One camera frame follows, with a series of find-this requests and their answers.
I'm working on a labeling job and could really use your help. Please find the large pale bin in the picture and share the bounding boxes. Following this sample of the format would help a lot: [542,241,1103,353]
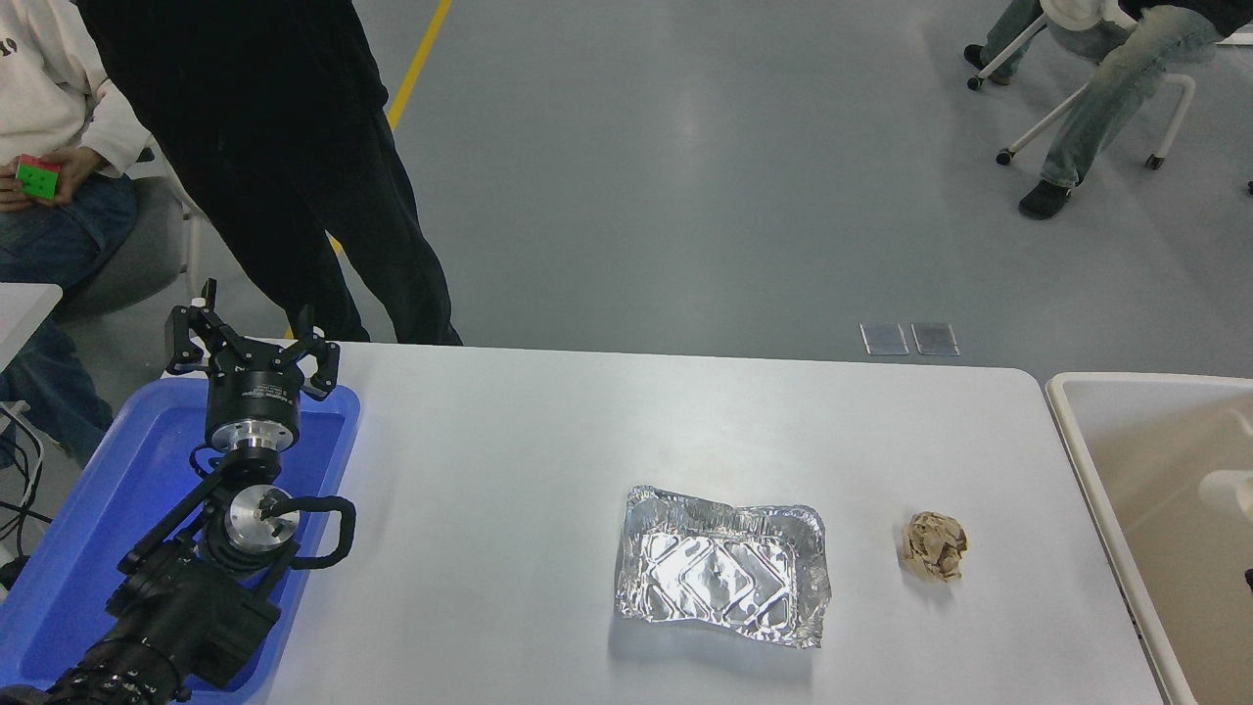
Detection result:
[1045,372,1253,705]

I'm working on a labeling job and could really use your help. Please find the white wheeled chair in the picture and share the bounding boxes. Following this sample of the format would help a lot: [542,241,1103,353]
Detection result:
[966,0,1197,169]

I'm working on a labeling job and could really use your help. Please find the crumpled tan paper ball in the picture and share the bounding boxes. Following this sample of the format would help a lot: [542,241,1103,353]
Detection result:
[902,511,970,584]

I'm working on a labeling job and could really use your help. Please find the blue plastic tray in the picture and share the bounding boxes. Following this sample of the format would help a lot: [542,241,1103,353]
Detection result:
[0,377,361,705]

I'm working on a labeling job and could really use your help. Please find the colourful puzzle cube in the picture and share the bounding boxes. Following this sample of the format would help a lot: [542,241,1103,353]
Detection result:
[15,154,62,203]

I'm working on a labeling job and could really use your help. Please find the silver foil tray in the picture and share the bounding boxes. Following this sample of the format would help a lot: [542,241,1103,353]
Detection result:
[615,485,833,649]

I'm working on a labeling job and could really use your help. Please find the white paper cup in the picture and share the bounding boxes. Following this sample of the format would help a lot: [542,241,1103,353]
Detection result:
[1199,468,1253,522]

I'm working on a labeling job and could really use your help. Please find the person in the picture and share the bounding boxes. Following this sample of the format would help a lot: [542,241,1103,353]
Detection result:
[962,0,1253,220]
[76,0,463,346]
[0,0,153,466]

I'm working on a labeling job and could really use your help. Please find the black cable bundle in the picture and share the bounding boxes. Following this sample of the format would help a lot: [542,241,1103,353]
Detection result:
[0,401,46,590]

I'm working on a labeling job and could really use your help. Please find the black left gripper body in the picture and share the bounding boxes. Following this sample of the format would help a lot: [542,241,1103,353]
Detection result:
[204,337,302,430]

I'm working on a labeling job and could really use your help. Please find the grey chair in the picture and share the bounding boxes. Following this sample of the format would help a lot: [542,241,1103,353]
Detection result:
[54,147,203,319]

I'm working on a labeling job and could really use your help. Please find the person's left hand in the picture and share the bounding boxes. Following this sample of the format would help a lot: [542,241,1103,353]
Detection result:
[44,147,104,205]

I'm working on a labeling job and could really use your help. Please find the small white side table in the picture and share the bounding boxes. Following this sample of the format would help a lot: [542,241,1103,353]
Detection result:
[0,283,63,373]

